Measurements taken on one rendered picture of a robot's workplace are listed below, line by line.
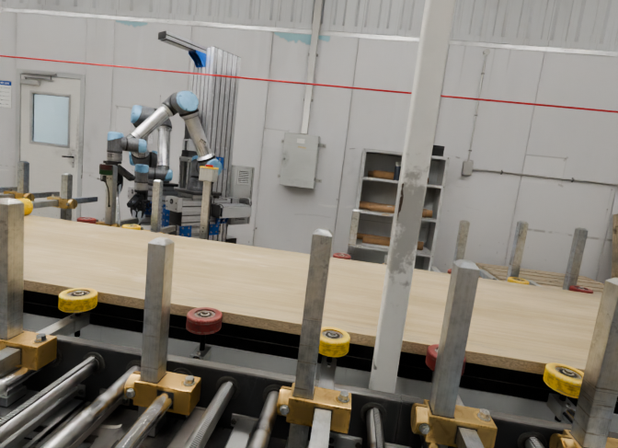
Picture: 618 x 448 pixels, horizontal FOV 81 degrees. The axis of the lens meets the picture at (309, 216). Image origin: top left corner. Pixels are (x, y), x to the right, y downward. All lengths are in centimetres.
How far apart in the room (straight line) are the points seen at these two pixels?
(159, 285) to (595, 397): 78
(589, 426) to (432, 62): 69
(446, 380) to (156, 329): 53
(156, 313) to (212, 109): 216
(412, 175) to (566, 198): 426
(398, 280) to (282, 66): 402
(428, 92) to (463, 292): 37
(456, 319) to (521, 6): 454
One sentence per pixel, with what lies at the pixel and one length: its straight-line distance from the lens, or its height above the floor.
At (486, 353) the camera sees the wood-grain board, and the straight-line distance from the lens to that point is 96.
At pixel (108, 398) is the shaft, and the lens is 82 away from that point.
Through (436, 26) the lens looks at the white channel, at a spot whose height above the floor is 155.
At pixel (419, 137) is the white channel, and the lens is 74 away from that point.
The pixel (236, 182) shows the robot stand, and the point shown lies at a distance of 286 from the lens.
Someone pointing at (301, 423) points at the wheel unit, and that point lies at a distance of 76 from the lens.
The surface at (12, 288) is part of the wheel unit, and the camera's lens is 94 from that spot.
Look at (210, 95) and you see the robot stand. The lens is 276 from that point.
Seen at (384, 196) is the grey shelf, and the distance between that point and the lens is 435.
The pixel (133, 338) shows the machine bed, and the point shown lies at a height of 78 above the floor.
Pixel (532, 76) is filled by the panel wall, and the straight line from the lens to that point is 486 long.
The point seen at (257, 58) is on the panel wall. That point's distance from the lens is 469.
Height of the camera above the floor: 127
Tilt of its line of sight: 7 degrees down
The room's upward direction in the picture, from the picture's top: 7 degrees clockwise
